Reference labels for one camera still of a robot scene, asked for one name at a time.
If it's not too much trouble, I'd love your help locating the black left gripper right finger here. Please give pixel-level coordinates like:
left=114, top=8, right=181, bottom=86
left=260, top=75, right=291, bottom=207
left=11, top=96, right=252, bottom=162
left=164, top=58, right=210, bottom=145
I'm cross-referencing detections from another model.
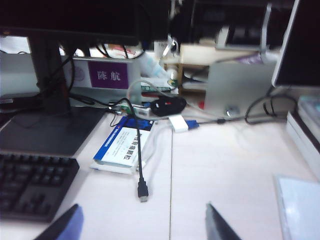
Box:
left=205, top=202, right=242, bottom=240

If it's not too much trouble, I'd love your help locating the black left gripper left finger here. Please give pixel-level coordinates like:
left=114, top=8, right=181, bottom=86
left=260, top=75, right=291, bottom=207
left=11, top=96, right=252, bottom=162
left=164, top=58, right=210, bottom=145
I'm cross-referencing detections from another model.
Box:
left=34, top=203, right=85, bottom=240

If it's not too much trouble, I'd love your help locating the transparent plastic file bag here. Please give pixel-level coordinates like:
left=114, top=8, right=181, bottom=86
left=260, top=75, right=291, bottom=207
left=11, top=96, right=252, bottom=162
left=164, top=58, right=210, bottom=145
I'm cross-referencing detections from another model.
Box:
left=272, top=174, right=320, bottom=240

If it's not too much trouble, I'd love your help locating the black computer keyboard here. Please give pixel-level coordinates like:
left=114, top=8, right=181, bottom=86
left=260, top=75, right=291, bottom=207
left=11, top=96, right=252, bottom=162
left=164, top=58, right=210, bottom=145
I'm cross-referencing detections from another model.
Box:
left=0, top=152, right=80, bottom=223

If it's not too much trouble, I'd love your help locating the black monitor stand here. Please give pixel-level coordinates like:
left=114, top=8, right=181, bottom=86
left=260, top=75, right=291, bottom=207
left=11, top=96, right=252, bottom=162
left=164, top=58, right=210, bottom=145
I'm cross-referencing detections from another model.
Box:
left=0, top=34, right=108, bottom=158

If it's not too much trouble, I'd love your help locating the blue and white medicine box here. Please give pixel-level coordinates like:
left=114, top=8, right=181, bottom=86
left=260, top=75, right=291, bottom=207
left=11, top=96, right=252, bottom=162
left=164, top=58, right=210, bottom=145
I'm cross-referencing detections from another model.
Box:
left=89, top=115, right=157, bottom=175

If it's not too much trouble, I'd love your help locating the small green circuit board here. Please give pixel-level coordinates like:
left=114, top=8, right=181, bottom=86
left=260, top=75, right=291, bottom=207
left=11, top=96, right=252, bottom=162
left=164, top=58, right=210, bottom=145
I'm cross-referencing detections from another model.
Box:
left=109, top=99, right=133, bottom=116

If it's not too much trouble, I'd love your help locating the black computer mouse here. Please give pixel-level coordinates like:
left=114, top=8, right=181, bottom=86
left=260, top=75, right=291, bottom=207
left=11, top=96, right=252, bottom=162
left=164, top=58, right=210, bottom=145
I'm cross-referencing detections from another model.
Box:
left=150, top=96, right=187, bottom=117

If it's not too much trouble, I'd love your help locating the black book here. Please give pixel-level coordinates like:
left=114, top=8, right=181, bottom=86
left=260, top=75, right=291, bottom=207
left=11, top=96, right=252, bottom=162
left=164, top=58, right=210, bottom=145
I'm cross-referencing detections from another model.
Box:
left=293, top=111, right=320, bottom=143

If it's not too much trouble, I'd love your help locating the small white box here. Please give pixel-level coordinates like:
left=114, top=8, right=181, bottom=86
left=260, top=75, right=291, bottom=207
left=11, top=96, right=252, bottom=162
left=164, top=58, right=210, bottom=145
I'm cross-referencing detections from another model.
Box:
left=132, top=104, right=152, bottom=118

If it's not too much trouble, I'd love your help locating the silver monitor stand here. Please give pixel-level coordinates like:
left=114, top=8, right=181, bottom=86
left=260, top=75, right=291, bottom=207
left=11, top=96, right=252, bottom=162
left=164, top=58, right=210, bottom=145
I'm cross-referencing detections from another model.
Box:
left=203, top=58, right=278, bottom=118

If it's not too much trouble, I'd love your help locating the book with green print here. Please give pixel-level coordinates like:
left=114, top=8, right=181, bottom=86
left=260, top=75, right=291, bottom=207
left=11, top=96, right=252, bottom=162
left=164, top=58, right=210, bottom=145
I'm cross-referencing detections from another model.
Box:
left=139, top=81, right=180, bottom=97

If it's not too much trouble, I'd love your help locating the teal book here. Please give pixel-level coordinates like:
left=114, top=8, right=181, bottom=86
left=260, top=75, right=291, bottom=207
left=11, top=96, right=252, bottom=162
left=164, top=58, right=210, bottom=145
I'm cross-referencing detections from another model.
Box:
left=297, top=94, right=320, bottom=121

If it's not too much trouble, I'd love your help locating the purple name sign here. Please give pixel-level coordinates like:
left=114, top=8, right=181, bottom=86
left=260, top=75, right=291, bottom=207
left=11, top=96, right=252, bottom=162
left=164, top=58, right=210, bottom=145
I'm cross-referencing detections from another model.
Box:
left=87, top=61, right=129, bottom=90

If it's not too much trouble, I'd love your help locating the white and blue tube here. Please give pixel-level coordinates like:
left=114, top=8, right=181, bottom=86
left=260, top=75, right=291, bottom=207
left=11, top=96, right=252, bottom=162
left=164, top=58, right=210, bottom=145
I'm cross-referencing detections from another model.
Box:
left=139, top=52, right=171, bottom=78

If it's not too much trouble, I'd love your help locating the dark background monitor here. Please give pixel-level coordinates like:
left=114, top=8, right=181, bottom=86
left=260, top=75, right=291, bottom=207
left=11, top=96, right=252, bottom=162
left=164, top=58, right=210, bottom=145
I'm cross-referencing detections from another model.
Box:
left=191, top=0, right=273, bottom=51

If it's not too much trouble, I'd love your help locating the black AOC monitor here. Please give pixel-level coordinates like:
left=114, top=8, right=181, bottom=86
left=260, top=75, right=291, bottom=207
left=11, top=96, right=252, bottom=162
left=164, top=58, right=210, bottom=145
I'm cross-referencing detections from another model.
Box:
left=271, top=0, right=320, bottom=88

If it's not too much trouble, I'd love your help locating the black computer monitor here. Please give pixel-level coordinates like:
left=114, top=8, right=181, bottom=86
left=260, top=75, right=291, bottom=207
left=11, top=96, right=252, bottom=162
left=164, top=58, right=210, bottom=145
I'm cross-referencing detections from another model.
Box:
left=0, top=0, right=171, bottom=47

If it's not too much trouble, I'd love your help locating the black HDMI cable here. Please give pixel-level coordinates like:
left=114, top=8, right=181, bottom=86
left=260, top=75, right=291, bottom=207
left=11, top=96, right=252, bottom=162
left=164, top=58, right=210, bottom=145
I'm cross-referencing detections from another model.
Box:
left=68, top=92, right=150, bottom=203

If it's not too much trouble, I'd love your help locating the black VGA cable blue plug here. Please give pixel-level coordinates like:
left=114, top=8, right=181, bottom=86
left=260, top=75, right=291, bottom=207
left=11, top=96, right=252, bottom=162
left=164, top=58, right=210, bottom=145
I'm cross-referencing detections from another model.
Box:
left=184, top=117, right=251, bottom=132

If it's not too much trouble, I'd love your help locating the white adapter with white cable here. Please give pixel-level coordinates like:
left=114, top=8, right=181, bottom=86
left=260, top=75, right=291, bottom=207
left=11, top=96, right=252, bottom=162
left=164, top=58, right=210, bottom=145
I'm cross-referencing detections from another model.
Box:
left=136, top=114, right=188, bottom=176

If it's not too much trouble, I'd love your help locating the black monitor cable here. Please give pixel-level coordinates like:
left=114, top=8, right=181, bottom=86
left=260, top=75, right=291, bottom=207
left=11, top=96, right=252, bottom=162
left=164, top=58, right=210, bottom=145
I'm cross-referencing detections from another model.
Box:
left=244, top=86, right=298, bottom=125

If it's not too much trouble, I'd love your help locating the thick grey cable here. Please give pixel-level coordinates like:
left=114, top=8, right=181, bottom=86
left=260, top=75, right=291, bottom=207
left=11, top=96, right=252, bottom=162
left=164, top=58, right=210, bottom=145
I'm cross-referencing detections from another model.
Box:
left=126, top=79, right=208, bottom=113

